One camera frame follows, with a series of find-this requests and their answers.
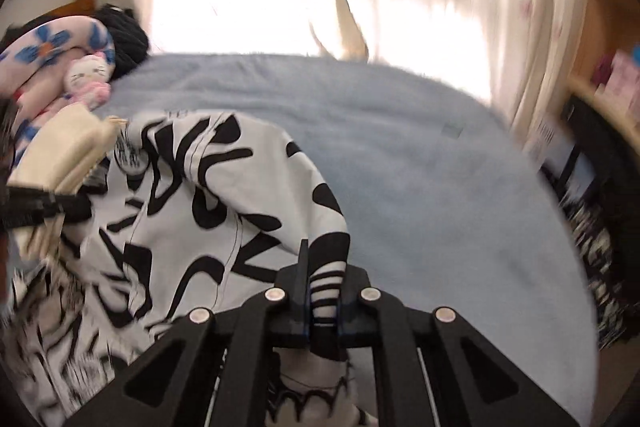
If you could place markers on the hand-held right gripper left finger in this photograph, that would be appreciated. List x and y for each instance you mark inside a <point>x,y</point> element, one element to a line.
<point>295,289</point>

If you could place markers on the wooden shelf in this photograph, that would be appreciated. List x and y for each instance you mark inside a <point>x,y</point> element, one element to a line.
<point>585,57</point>

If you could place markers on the row of pink boxes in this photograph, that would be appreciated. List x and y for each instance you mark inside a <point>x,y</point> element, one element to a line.
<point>625,77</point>

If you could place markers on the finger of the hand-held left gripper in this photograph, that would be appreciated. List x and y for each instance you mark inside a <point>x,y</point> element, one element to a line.
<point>45,205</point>

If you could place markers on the pink floral blanket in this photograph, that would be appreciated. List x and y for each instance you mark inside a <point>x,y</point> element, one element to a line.
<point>45,42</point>

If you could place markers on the white black-print jacket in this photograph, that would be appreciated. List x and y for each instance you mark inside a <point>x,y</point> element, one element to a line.
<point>165,227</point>

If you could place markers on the blue bed sheet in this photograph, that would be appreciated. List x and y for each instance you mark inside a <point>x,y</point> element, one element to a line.
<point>425,182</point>

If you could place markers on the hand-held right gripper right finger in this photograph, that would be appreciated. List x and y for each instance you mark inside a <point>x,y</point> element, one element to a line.
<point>352,292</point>

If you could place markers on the white box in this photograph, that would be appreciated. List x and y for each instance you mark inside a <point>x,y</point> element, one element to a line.
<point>555,147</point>

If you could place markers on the black and white patterned cloth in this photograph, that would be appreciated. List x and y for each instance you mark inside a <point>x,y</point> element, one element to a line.
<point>595,267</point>

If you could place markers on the cream floral curtain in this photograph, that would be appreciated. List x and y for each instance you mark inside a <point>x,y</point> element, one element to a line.
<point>500,7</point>

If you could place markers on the cream knit sweater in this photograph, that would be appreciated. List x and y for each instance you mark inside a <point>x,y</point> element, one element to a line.
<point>60,147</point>

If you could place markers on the white cat plush toy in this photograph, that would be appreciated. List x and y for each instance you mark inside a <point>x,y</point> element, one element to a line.
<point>85,74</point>

